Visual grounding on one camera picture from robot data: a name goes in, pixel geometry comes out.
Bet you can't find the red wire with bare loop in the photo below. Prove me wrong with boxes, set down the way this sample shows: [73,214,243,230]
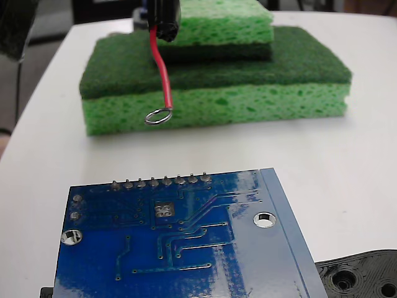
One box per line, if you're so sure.
[144,25,174,126]

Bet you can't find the blue circuit board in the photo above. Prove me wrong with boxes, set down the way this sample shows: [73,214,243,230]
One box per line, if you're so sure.
[53,167,330,298]

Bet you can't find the dark grey device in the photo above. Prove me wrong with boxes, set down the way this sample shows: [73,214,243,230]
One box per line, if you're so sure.
[132,7,149,32]

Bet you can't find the small green scouring sponge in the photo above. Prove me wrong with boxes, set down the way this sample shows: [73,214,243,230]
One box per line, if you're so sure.
[148,0,275,63]

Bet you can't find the large green scouring sponge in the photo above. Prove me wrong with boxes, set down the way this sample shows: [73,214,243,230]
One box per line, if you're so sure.
[79,26,354,137]

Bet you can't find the black plastic part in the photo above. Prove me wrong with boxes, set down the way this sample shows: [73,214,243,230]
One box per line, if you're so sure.
[39,248,397,298]

